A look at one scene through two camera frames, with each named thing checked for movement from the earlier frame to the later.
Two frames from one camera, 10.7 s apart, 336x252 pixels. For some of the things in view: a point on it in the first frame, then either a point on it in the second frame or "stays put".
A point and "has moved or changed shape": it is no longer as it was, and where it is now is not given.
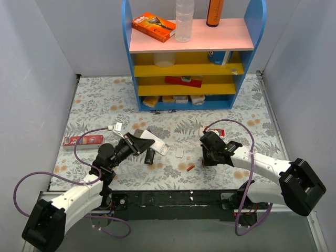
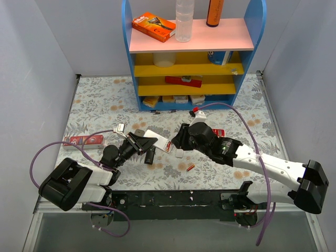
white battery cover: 179,153 stays put
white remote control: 159,146 has moved or changed shape
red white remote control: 221,132 stays put
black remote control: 149,156 stays put
